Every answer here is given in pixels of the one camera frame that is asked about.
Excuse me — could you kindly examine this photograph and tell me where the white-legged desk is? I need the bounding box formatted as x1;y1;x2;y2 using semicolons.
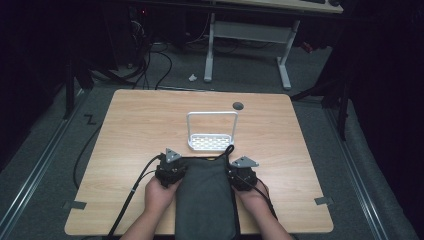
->
203;0;345;91

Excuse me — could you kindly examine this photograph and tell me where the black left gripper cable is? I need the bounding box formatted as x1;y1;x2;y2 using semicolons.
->
105;153;165;240

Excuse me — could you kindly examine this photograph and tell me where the person's left hand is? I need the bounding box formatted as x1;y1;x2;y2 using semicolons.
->
143;175;183;218

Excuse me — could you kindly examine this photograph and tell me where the black stand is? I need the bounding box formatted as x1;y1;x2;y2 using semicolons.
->
289;74;352;142
62;54;95;121

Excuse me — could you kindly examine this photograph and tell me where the person's right hand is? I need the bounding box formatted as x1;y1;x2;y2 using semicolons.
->
232;180;272;215

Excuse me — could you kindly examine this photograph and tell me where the metal floor rail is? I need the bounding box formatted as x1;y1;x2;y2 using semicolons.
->
324;107;392;240
0;89;88;232

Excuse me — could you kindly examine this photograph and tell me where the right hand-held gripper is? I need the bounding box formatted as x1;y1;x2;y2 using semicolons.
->
227;155;261;192

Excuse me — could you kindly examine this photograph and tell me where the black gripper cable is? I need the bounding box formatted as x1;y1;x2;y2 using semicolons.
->
229;172;278;222
105;153;165;240

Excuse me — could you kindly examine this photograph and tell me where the grey and yellow cloth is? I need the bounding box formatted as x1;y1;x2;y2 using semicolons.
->
173;144;242;240

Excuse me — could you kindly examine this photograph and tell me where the black cable on floor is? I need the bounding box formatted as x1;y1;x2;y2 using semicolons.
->
72;123;103;190

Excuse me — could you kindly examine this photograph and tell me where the white towel rack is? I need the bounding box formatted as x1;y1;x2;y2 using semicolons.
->
185;110;240;152

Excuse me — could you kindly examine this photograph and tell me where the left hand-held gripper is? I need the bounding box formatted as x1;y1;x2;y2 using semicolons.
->
154;147;188;189

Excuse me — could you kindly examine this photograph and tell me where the bundle of black cables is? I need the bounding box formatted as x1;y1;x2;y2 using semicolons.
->
89;18;174;91

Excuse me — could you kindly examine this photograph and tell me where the grey tape piece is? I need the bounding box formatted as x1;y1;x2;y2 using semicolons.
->
314;196;335;206
62;200;88;211

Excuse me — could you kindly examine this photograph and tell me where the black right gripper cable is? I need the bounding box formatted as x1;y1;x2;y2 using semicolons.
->
229;172;278;222

